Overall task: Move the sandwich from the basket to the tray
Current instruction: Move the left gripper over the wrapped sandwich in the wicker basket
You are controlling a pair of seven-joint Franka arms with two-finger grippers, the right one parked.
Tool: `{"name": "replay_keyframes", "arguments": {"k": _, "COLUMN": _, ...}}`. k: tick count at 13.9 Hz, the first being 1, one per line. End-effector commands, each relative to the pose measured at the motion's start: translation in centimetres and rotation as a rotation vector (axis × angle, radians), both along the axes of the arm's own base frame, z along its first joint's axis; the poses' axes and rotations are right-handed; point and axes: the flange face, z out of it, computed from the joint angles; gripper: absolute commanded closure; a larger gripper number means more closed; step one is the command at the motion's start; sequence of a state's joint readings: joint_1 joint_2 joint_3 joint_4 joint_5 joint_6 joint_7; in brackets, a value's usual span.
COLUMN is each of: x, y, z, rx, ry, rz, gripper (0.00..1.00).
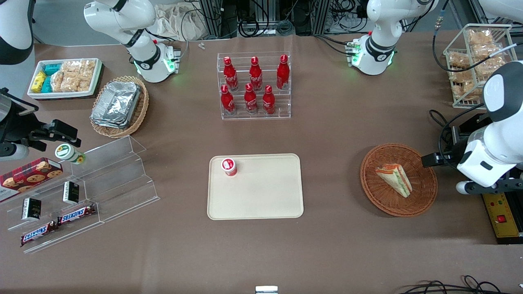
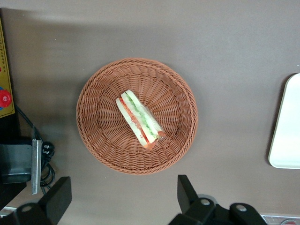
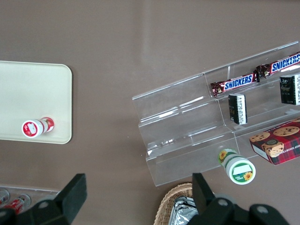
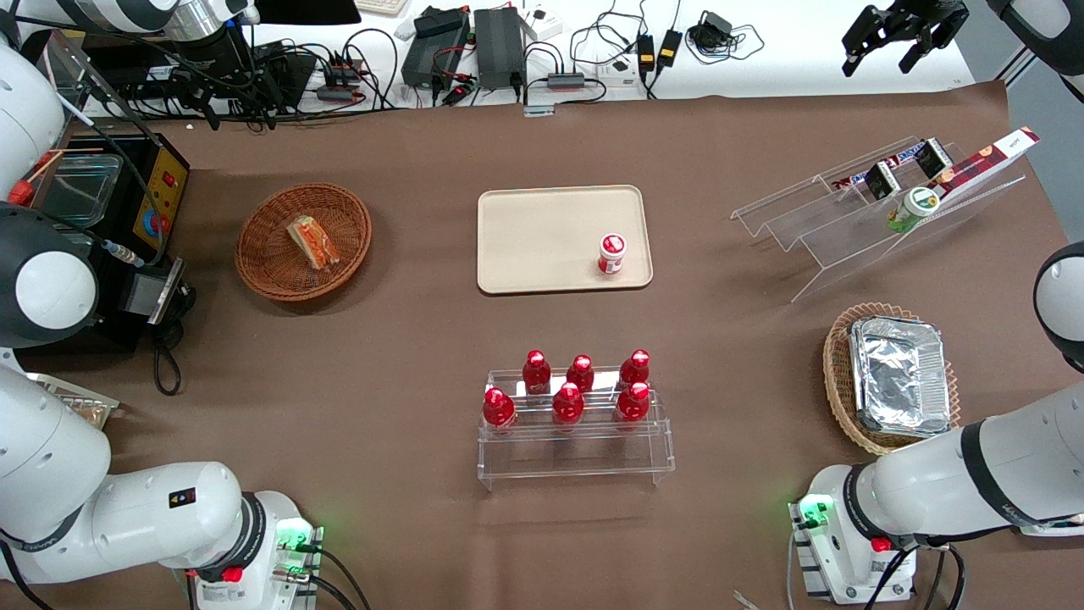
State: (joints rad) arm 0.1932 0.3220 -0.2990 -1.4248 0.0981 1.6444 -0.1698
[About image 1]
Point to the round brown wicker basket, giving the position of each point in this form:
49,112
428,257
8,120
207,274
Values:
382,196

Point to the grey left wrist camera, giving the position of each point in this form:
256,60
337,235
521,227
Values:
482,187

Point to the red cola bottle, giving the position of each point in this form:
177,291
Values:
268,101
230,75
282,73
250,100
227,101
255,75

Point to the white rectangular snack tray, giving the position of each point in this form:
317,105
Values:
36,94

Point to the yellow snack box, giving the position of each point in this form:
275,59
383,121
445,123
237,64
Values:
39,80

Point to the red chocolate cookie box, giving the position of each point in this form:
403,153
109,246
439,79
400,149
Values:
28,177

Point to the green lid white cup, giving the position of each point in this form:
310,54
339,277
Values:
67,152

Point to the rice cracker pack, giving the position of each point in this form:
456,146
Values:
70,75
86,74
58,81

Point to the yellow emergency stop panel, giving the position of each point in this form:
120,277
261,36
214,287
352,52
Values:
500,218

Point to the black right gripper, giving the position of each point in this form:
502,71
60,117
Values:
15,125

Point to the white cloth bag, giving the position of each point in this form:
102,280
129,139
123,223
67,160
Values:
175,22

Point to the aluminium foil tray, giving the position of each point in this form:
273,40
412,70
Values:
116,102
108,123

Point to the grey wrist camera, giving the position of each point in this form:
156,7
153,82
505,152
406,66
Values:
11,152
482,187

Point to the fried snack pack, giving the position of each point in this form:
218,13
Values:
480,36
458,59
466,90
488,65
461,75
486,50

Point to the black heating appliance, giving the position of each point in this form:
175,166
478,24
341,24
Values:
510,237

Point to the clear acrylic step shelf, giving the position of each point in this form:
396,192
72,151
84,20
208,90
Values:
122,183

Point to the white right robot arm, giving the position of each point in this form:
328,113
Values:
144,53

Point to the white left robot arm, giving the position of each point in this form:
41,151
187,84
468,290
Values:
378,51

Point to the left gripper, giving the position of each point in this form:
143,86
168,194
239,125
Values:
452,156

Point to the small black box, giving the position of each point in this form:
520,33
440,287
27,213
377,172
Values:
31,209
71,192

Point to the triangular sandwich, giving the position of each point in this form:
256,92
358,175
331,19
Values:
395,179

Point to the teal snack box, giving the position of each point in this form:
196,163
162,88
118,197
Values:
47,84
52,69

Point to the snickers chocolate bar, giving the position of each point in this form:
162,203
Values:
39,233
77,214

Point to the beige plastic tray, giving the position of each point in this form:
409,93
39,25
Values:
261,192

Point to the oval wicker basket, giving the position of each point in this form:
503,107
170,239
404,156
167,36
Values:
141,108

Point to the red yogurt cup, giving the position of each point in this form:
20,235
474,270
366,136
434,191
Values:
229,166

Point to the clear acrylic bottle rack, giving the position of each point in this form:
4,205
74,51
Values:
282,106

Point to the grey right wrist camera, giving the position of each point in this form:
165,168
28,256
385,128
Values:
11,152

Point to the white table edge clip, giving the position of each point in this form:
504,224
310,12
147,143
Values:
266,290

